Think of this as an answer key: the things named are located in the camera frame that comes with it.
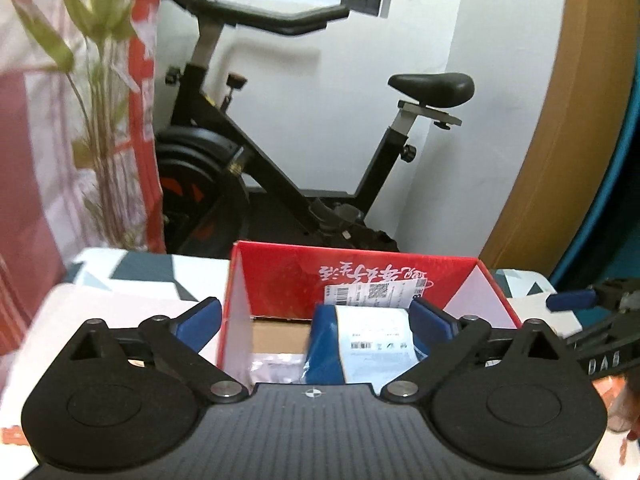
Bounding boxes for black exercise bike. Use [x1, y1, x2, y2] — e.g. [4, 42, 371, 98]
[154, 0, 477, 252]

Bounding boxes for red strawberry cardboard box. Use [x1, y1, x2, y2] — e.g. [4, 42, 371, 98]
[216, 242, 521, 384]

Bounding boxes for teal blue curtain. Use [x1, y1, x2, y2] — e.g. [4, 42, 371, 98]
[550, 72, 639, 290]

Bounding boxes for wooden door frame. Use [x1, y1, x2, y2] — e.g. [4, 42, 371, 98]
[480, 0, 639, 274]

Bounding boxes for green artificial plant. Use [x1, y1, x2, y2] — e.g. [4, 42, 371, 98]
[9, 0, 146, 249]

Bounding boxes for blue parcel with white label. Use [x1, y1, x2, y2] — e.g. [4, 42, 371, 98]
[302, 304, 426, 391]

